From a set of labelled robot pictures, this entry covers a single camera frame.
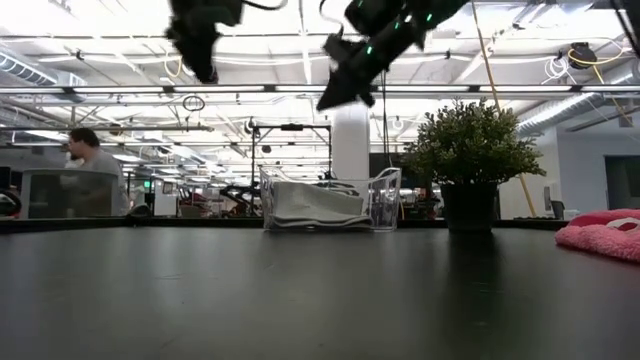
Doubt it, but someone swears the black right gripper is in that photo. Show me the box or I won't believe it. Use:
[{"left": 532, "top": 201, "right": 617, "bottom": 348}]
[{"left": 315, "top": 19, "right": 427, "bottom": 112}]

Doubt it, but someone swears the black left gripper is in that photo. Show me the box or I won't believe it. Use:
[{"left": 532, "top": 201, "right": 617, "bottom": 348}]
[{"left": 164, "top": 19, "right": 224, "bottom": 85}]

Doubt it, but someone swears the grey smooth microfiber towel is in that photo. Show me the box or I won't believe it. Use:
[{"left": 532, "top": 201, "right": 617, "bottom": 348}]
[{"left": 269, "top": 179, "right": 374, "bottom": 231}]

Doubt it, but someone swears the pink waffle microfiber towel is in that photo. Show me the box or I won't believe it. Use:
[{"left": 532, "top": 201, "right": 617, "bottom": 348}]
[{"left": 554, "top": 223, "right": 640, "bottom": 265}]

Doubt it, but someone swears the white round column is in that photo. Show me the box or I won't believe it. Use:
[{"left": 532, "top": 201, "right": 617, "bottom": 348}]
[{"left": 332, "top": 102, "right": 371, "bottom": 181}]

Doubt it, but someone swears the black monitor screen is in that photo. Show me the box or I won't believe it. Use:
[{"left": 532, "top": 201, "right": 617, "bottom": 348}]
[{"left": 369, "top": 152, "right": 416, "bottom": 181}]

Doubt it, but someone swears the clear plastic bin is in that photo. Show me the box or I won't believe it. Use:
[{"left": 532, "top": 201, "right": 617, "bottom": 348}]
[{"left": 258, "top": 166, "right": 403, "bottom": 233}]

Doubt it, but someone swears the green potted plant black pot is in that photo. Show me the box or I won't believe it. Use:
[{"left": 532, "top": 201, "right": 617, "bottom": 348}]
[{"left": 403, "top": 97, "right": 547, "bottom": 234}]

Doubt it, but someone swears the person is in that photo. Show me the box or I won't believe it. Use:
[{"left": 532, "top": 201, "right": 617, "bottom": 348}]
[{"left": 63, "top": 127, "right": 130, "bottom": 217}]

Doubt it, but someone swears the black cable loop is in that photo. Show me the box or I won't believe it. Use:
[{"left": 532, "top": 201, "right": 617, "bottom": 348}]
[{"left": 181, "top": 94, "right": 207, "bottom": 113}]

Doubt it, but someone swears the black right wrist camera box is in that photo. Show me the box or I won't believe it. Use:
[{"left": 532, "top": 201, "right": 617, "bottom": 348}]
[{"left": 322, "top": 32, "right": 369, "bottom": 69}]

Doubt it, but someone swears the black metal frame rig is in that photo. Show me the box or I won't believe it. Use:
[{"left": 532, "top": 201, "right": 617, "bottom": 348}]
[{"left": 251, "top": 123, "right": 333, "bottom": 217}]

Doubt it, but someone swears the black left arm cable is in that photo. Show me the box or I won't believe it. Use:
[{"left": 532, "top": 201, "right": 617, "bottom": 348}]
[{"left": 241, "top": 0, "right": 290, "bottom": 12}]

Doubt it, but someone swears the silver air duct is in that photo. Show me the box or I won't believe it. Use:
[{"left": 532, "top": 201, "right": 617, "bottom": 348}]
[
  {"left": 517, "top": 74, "right": 640, "bottom": 137},
  {"left": 0, "top": 52, "right": 59, "bottom": 87}
]

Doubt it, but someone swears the white coiled cable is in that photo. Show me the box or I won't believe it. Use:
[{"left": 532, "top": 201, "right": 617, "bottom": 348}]
[{"left": 543, "top": 55, "right": 570, "bottom": 84}]

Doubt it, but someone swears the glass-walled enclosure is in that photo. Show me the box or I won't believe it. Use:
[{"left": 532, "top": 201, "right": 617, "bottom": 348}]
[{"left": 20, "top": 168, "right": 122, "bottom": 219}]

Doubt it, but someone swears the black ceiling cable reel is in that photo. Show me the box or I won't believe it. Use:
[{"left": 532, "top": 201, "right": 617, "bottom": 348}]
[{"left": 568, "top": 42, "right": 600, "bottom": 71}]

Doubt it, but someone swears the yellow reel cable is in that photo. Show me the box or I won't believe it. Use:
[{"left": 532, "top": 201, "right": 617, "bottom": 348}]
[{"left": 567, "top": 45, "right": 626, "bottom": 121}]

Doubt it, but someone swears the black slanted cable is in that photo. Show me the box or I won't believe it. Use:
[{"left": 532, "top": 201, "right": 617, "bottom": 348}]
[{"left": 612, "top": 0, "right": 640, "bottom": 59}]

